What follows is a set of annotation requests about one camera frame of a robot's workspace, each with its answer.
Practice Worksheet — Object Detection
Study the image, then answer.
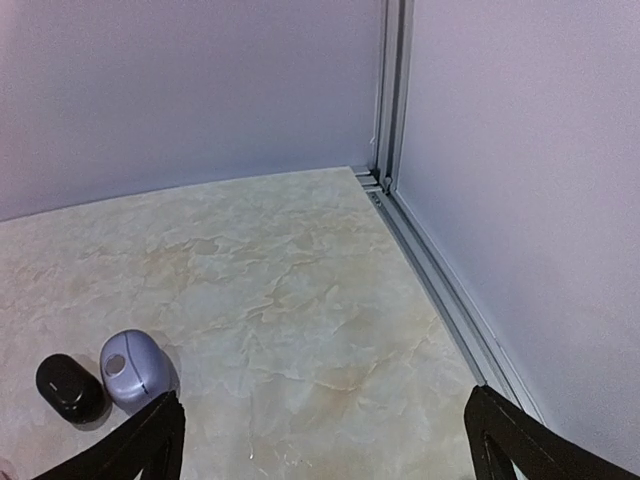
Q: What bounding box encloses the lavender oval charging case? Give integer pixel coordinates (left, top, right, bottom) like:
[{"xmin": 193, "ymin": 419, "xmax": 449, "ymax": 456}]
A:
[{"xmin": 99, "ymin": 329, "xmax": 176, "ymax": 416}]

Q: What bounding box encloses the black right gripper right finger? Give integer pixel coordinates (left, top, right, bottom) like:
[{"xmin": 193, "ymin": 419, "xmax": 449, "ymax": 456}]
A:
[{"xmin": 464, "ymin": 385, "xmax": 638, "ymax": 480}]

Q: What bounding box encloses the aluminium corner frame post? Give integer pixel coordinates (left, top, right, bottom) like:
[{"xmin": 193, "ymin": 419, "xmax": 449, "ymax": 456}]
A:
[{"xmin": 370, "ymin": 0, "xmax": 415, "ymax": 194}]

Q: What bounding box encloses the aluminium side base rail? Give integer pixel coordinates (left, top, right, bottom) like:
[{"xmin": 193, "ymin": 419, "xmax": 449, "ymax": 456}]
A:
[{"xmin": 368, "ymin": 191, "xmax": 544, "ymax": 422}]

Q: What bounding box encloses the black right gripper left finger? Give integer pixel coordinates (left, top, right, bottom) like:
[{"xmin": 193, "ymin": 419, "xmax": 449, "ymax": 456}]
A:
[{"xmin": 39, "ymin": 391, "xmax": 183, "ymax": 480}]

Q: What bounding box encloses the black oval charging case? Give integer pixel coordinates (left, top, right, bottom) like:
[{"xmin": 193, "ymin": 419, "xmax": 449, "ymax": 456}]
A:
[{"xmin": 35, "ymin": 353, "xmax": 106, "ymax": 425}]

